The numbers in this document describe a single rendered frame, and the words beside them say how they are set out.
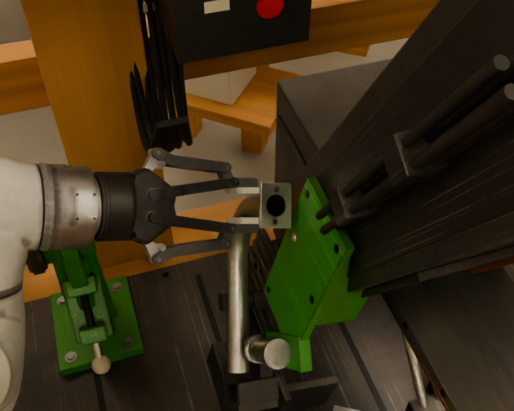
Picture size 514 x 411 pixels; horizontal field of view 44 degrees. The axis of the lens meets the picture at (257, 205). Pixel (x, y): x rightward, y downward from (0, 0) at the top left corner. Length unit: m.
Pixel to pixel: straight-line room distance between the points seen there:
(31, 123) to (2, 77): 1.98
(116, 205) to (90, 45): 0.28
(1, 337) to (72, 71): 0.39
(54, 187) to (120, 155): 0.36
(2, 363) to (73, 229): 0.14
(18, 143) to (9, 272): 2.25
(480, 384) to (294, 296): 0.24
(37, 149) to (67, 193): 2.19
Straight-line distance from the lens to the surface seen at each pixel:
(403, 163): 0.47
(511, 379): 0.81
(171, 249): 0.72
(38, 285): 1.20
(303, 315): 0.79
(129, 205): 0.68
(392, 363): 1.05
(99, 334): 0.98
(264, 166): 2.62
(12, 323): 0.68
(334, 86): 0.95
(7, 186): 0.64
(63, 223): 0.66
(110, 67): 0.91
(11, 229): 0.64
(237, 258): 0.89
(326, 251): 0.72
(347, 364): 1.04
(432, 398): 0.91
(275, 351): 0.82
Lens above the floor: 1.80
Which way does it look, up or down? 47 degrees down
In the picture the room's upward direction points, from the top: straight up
